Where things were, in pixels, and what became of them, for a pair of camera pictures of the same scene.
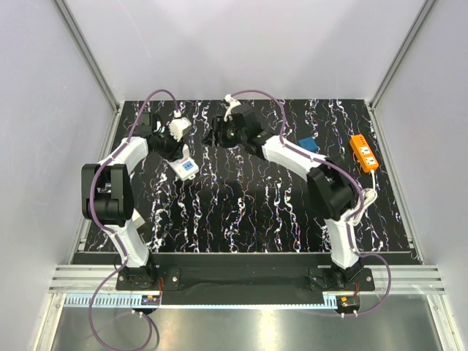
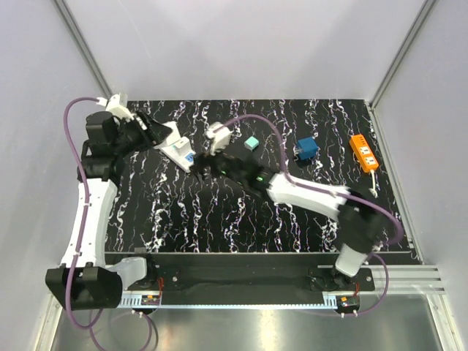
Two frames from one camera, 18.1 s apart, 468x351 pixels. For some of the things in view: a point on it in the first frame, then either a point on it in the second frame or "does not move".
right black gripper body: [229, 136] → [217, 163]
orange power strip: [363, 153] does not move
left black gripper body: [167, 146] → [133, 136]
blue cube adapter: [308, 144] does not move
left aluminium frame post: [87, 54] does not move
